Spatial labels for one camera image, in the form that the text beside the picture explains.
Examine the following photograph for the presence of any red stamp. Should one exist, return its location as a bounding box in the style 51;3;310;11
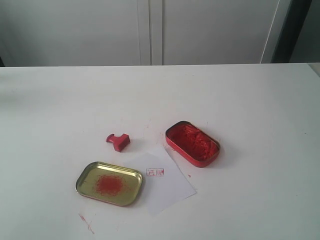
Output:
105;133;131;152

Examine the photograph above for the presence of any red ink paste tin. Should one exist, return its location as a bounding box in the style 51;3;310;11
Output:
165;120;221;168

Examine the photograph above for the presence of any white paper sheet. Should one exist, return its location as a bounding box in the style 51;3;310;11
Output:
124;146;197;216

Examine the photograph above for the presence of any gold tin lid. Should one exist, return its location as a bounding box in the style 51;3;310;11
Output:
75;161;144;207

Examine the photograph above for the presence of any grey cabinet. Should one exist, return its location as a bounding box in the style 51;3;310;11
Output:
0;0;291;67

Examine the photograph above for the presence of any dark vertical post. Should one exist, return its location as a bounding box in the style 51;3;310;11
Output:
271;0;312;64

